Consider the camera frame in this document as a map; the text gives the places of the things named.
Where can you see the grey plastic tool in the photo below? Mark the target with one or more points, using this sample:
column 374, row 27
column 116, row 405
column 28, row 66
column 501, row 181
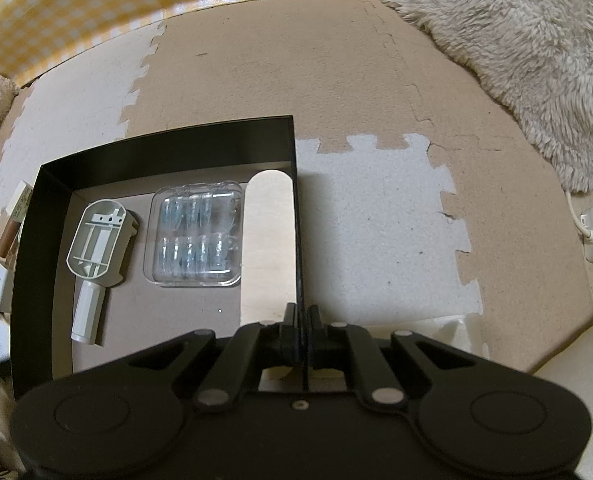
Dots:
column 99, row 245

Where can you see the small white box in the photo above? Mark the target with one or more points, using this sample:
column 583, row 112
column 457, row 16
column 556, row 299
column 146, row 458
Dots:
column 2, row 285

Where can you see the wooden nail file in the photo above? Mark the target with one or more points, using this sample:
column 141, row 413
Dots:
column 269, row 240

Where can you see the yellow checkered blanket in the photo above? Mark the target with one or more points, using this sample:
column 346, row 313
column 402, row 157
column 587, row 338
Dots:
column 101, row 5

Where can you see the brown cosmetic tube white cap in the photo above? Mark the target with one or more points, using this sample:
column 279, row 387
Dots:
column 14, row 220

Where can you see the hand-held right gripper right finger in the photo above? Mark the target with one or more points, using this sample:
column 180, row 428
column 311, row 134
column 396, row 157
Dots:
column 321, row 334

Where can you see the clear plastic case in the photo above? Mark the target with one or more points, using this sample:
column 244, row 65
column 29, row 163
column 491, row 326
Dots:
column 194, row 235

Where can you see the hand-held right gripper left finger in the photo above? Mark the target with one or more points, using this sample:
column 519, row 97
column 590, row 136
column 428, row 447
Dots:
column 289, row 332

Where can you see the black box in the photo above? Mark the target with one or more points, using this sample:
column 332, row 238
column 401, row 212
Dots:
column 176, row 155

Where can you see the beige white foam puzzle mat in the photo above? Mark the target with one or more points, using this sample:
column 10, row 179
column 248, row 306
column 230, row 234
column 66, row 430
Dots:
column 351, row 85

